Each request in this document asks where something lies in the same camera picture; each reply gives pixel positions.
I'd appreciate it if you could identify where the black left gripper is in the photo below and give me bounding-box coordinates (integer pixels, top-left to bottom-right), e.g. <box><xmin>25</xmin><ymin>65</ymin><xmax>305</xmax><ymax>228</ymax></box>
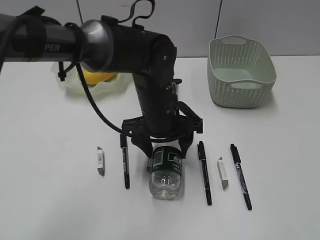
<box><xmin>121</xmin><ymin>72</ymin><xmax>204</xmax><ymax>169</ymax></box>

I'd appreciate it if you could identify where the black marker pen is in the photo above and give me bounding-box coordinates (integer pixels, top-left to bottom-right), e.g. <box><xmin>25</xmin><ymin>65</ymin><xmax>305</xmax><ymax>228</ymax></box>
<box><xmin>197</xmin><ymin>141</ymin><xmax>212</xmax><ymax>206</ymax></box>
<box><xmin>230</xmin><ymin>143</ymin><xmax>253</xmax><ymax>211</ymax></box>
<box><xmin>120</xmin><ymin>134</ymin><xmax>130</xmax><ymax>189</ymax></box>

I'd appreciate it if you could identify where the clear water bottle green label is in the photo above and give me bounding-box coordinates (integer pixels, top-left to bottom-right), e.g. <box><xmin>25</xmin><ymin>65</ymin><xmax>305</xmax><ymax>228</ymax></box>
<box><xmin>149</xmin><ymin>140</ymin><xmax>183</xmax><ymax>201</ymax></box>

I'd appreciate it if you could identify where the yellow mango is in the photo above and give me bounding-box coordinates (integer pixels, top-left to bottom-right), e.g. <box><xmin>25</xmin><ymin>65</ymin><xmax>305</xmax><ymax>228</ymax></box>
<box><xmin>82</xmin><ymin>69</ymin><xmax>118</xmax><ymax>85</ymax></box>

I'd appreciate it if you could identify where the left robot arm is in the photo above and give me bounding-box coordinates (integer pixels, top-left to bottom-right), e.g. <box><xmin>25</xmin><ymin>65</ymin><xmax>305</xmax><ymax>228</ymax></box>
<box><xmin>0</xmin><ymin>6</ymin><xmax>203</xmax><ymax>157</ymax></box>

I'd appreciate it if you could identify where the grey white eraser middle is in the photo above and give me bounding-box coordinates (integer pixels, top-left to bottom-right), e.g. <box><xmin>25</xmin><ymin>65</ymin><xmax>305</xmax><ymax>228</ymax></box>
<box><xmin>146</xmin><ymin>158</ymin><xmax>153</xmax><ymax>173</ymax></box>

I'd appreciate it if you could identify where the grey white eraser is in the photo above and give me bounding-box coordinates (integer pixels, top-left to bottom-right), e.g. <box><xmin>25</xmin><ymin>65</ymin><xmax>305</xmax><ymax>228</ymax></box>
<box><xmin>217</xmin><ymin>157</ymin><xmax>229</xmax><ymax>191</ymax></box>
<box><xmin>97</xmin><ymin>146</ymin><xmax>105</xmax><ymax>177</ymax></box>
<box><xmin>146</xmin><ymin>158</ymin><xmax>153</xmax><ymax>173</ymax></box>

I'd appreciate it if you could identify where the grey white eraser left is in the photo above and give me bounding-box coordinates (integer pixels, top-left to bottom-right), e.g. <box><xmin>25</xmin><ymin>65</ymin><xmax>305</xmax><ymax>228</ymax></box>
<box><xmin>97</xmin><ymin>146</ymin><xmax>105</xmax><ymax>177</ymax></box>

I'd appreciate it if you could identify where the grey white eraser right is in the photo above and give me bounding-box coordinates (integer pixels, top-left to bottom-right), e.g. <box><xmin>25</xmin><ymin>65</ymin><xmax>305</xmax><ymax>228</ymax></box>
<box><xmin>217</xmin><ymin>157</ymin><xmax>229</xmax><ymax>191</ymax></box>

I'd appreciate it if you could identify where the translucent green wavy plate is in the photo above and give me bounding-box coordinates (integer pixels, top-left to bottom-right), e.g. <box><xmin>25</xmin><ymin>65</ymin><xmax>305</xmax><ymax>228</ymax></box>
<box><xmin>50</xmin><ymin>62</ymin><xmax>133</xmax><ymax>98</ymax></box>

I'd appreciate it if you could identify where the light green plastic basket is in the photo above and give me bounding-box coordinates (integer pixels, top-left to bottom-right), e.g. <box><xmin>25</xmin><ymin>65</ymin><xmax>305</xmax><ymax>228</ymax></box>
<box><xmin>207</xmin><ymin>35</ymin><xmax>277</xmax><ymax>109</ymax></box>

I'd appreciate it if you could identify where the black strap loop cable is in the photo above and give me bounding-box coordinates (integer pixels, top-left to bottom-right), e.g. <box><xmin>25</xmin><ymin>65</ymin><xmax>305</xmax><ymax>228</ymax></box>
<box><xmin>117</xmin><ymin>0</ymin><xmax>156</xmax><ymax>26</ymax></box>

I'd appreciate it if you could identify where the black wall cable right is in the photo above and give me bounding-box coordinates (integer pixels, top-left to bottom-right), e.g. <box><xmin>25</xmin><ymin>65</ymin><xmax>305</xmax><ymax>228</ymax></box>
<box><xmin>214</xmin><ymin>0</ymin><xmax>224</xmax><ymax>40</ymax></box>

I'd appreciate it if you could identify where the black wall cable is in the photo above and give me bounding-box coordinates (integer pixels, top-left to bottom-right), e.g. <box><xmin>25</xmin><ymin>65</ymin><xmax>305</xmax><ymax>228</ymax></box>
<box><xmin>214</xmin><ymin>0</ymin><xmax>224</xmax><ymax>40</ymax></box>
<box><xmin>76</xmin><ymin>0</ymin><xmax>85</xmax><ymax>26</ymax></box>

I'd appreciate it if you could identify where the black wall cable left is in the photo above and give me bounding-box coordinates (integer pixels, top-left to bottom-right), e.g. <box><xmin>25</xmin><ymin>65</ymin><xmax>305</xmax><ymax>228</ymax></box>
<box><xmin>76</xmin><ymin>0</ymin><xmax>85</xmax><ymax>26</ymax></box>

